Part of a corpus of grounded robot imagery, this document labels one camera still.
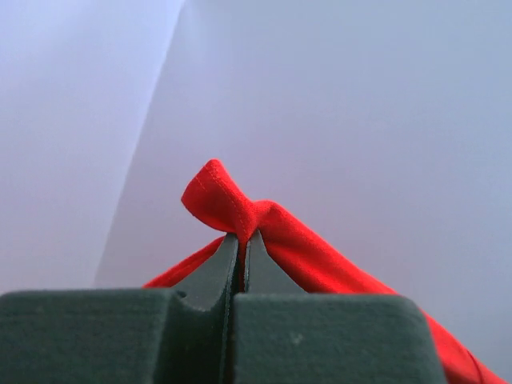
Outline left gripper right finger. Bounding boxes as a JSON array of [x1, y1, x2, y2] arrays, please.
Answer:
[[234, 231, 446, 383]]

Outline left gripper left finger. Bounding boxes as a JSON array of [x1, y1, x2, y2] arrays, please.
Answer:
[[1, 234, 238, 384]]

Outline red t-shirt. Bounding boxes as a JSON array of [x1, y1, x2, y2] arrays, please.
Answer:
[[143, 158, 508, 384]]

